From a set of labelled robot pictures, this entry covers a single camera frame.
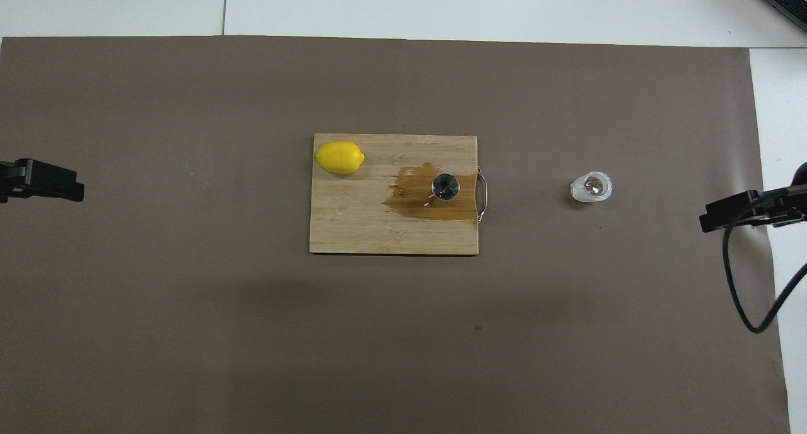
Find yellow lemon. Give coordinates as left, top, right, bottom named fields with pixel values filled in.
left=315, top=141, right=366, bottom=175

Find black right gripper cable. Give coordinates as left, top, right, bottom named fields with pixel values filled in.
left=723, top=204, right=807, bottom=334

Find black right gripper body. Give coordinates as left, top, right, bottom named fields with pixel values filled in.
left=752, top=163, right=807, bottom=228

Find small clear glass cup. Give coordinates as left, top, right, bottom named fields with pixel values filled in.
left=570, top=171, right=613, bottom=204

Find wooden cutting board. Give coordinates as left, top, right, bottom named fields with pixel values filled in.
left=309, top=133, right=489, bottom=256

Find steel double jigger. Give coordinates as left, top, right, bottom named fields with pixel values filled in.
left=430, top=173, right=461, bottom=206

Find brown table mat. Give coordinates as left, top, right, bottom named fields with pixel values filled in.
left=0, top=35, right=792, bottom=434

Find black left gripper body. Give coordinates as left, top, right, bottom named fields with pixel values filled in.
left=0, top=161, right=26, bottom=204

